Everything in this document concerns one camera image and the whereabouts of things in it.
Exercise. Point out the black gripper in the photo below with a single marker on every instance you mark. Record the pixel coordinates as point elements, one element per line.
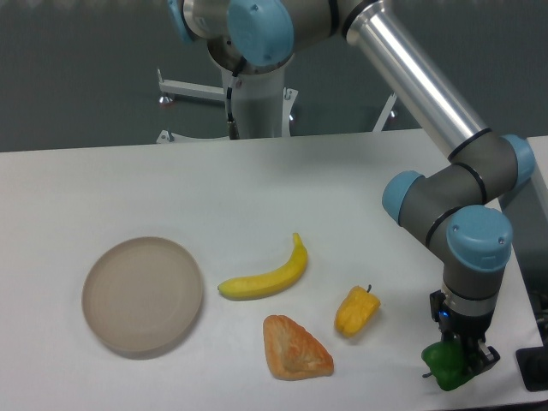
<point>468,320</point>

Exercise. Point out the green toy bell pepper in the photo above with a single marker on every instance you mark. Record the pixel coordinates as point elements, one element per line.
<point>447,364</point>

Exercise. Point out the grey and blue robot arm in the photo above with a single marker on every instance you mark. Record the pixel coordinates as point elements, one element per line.
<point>448,212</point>

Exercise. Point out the yellow toy bell pepper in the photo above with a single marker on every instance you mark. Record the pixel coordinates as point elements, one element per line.
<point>356,310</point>

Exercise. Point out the black device at table edge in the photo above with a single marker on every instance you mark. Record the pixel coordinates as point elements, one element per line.
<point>532,363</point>

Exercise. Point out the toy puff pastry turnover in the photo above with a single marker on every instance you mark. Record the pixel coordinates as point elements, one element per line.
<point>292,353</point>

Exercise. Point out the yellow toy banana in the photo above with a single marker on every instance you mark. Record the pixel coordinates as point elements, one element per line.
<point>270,283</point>

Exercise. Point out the beige round plate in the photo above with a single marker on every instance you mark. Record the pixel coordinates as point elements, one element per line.
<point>141,298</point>

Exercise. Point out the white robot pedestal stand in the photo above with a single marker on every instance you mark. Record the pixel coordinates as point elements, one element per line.
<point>256,105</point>

